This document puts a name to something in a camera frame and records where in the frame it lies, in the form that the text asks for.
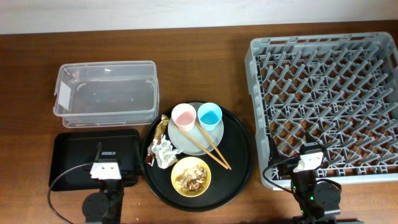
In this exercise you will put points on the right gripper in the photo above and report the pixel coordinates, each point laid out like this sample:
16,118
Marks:
286,165

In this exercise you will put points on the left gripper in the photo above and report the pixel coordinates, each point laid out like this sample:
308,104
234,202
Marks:
129,176

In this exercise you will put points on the brown gold snack wrapper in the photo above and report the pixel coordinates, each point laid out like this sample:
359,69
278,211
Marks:
159,132

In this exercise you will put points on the white tissue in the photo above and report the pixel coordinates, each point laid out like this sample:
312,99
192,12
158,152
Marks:
165,154

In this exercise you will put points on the yellow bowl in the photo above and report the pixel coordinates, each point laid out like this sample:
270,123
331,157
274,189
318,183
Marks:
186,163

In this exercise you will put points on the food scraps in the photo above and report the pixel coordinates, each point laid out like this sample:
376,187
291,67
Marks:
192,179

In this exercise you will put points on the pink cup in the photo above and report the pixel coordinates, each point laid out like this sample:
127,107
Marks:
184,116

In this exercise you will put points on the wooden chopstick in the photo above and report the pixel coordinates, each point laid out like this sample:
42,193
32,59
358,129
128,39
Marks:
212,143
201,147

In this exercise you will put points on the blue cup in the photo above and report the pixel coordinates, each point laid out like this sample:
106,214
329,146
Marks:
209,115

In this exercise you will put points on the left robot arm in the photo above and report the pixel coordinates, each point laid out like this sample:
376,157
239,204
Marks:
104,206

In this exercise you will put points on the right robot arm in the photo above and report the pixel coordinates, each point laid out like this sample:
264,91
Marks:
318,199

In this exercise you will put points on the grey dishwasher rack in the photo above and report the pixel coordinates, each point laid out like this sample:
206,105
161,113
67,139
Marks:
340,88

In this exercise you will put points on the black rectangular tray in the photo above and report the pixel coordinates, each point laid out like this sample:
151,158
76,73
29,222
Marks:
73,149

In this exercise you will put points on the clear plastic bin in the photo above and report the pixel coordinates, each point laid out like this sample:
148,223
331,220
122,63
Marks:
101,94

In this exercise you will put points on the round black tray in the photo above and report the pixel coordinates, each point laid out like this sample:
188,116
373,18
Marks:
225,184

